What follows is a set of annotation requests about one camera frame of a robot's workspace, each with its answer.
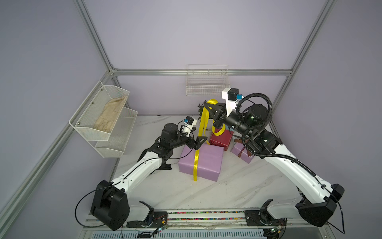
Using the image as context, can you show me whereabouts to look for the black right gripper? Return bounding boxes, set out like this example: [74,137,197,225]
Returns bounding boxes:
[206,103,255,139]

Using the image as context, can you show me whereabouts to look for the yellow satin ribbon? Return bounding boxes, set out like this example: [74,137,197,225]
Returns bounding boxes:
[193,114,209,181]

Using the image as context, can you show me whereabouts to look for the large purple gift box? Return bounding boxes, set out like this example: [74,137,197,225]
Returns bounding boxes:
[178,144,225,182]

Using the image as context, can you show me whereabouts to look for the red gift box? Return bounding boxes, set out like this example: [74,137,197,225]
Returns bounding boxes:
[209,130,233,151]

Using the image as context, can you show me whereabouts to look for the small purple gift box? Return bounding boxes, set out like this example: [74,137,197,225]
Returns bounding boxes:
[231,142,254,164]

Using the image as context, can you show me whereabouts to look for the brown satin ribbon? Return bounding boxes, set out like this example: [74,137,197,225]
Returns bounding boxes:
[233,139,254,158]

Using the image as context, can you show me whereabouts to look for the black lettered ribbon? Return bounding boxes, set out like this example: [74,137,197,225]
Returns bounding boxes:
[137,148,173,173]

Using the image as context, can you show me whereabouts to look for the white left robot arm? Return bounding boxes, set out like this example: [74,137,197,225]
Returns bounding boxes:
[90,121,208,231]

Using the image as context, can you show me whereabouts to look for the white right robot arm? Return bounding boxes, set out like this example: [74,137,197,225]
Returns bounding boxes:
[199,101,345,227]

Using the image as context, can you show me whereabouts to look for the green potted plant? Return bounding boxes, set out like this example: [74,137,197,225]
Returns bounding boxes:
[198,101,209,119]

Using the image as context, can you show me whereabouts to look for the beige cloth in shelf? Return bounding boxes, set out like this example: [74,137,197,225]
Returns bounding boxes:
[93,96,128,133]

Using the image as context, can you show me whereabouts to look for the white mesh two-tier shelf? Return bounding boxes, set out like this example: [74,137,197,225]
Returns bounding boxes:
[69,81,138,158]

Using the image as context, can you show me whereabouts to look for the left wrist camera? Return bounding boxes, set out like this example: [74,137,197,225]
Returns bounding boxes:
[181,116,198,137]

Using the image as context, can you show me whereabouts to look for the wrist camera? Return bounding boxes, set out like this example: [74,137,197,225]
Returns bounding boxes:
[222,88,243,117]
[181,116,198,137]

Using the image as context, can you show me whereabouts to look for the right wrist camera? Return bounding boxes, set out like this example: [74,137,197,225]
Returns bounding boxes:
[222,88,243,117]

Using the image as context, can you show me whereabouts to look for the white wire wall basket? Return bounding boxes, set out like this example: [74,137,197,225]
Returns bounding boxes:
[186,64,230,97]

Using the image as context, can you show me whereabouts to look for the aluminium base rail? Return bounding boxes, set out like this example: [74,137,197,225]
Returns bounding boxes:
[79,209,335,239]

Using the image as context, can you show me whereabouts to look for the aluminium frame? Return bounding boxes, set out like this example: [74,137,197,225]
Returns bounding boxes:
[0,0,338,231]

